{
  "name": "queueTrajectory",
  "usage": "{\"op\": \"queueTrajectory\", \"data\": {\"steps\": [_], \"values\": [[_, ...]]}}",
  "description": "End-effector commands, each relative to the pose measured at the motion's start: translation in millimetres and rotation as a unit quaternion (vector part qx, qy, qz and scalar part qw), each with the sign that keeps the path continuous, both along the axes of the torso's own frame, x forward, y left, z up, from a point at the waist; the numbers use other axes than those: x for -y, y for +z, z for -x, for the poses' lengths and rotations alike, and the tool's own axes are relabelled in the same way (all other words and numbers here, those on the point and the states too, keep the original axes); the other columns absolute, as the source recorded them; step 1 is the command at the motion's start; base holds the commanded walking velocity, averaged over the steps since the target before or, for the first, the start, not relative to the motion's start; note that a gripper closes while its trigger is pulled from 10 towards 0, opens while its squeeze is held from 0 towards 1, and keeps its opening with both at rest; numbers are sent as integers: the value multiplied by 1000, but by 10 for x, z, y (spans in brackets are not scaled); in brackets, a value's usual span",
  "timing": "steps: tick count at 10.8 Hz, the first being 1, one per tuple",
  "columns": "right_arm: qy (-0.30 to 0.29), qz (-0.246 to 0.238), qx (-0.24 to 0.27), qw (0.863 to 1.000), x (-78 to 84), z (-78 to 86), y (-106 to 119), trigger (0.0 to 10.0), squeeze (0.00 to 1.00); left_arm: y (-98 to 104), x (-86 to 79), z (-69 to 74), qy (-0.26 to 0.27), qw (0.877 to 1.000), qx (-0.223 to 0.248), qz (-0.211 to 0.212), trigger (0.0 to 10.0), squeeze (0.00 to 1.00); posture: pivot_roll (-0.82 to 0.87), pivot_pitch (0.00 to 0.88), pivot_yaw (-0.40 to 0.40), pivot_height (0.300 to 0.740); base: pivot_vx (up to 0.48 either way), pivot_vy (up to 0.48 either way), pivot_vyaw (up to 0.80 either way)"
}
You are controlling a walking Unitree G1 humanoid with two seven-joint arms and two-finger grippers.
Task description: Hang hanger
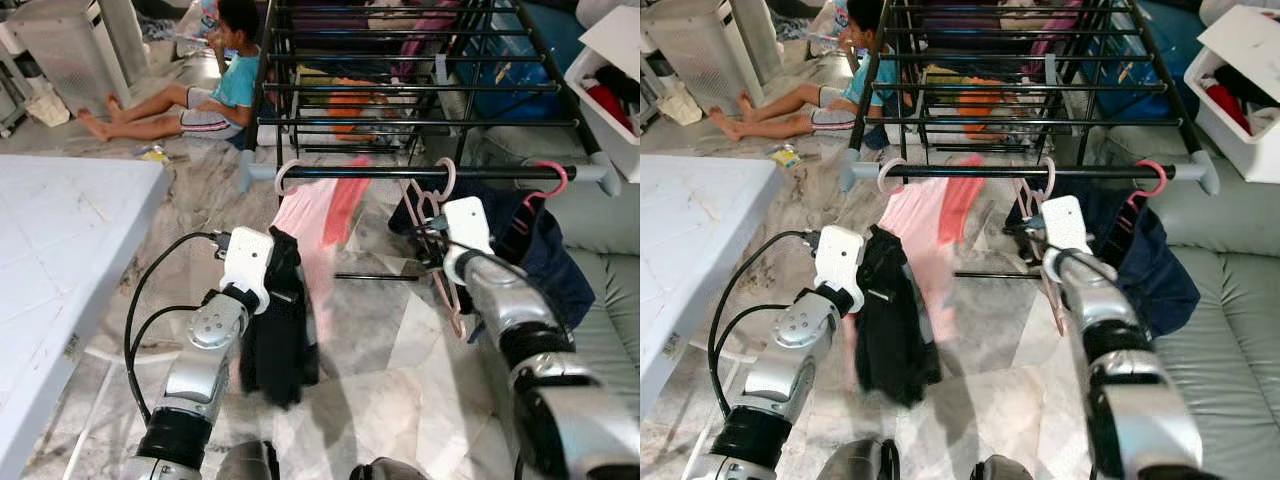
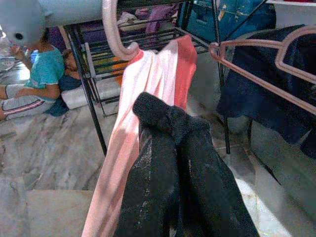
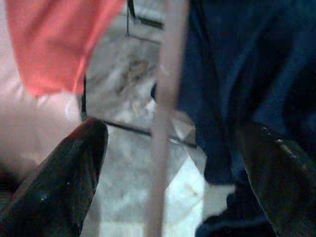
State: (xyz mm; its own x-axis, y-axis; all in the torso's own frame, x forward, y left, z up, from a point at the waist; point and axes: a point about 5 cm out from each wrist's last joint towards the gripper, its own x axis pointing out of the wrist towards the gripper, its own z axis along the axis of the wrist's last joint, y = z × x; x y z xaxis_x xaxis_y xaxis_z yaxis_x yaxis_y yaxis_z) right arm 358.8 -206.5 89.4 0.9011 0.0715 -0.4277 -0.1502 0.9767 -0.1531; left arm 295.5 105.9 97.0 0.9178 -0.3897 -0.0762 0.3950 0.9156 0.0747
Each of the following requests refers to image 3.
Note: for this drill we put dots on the pale pink garment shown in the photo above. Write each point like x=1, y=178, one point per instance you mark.
x=29, y=123

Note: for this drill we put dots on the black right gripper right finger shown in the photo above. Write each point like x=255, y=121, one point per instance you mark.
x=291, y=197

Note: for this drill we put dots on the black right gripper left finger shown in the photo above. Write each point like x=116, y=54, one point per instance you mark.
x=56, y=192

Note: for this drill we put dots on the navy blue garment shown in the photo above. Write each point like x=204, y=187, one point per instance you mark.
x=234, y=74

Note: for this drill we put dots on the pink plastic hanger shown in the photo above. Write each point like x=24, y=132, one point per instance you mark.
x=163, y=123

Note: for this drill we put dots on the coral red garment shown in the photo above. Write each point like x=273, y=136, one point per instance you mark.
x=56, y=49

